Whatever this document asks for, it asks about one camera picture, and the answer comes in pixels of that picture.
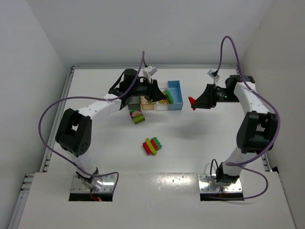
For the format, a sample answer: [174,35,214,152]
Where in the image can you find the red curved lego piece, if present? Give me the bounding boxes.
[188,96,194,106]

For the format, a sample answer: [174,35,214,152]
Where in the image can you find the dark green lego brick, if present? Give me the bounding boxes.
[163,90,174,99]

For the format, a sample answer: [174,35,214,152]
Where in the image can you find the red white green lego stack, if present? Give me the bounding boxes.
[129,107,145,125]

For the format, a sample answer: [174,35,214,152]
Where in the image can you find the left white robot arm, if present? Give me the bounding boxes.
[55,69,174,190]

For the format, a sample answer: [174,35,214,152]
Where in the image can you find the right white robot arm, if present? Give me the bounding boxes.
[188,75,279,185]

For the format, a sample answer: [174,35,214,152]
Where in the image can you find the clear transparent container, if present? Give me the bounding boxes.
[155,82,169,111]

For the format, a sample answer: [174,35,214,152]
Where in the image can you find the orange transparent container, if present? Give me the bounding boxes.
[140,96,156,111]

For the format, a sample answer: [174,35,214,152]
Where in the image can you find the blue container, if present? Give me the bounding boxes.
[167,81,183,111]

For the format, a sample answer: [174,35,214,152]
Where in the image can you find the grey transparent container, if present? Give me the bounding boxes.
[128,96,141,110]

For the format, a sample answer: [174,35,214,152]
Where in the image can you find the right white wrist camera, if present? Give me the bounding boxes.
[207,70,220,84]

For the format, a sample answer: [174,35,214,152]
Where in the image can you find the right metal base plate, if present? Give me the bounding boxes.
[198,174,243,194]

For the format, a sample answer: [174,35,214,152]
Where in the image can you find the metal base plate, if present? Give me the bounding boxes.
[198,174,243,194]
[71,175,116,194]

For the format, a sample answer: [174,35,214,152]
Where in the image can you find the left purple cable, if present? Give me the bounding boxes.
[38,50,148,184]

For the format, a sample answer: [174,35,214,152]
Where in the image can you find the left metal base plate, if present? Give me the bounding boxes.
[71,175,116,194]

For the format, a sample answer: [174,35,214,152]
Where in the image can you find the left aluminium frame rail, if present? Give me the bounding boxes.
[40,67,74,173]

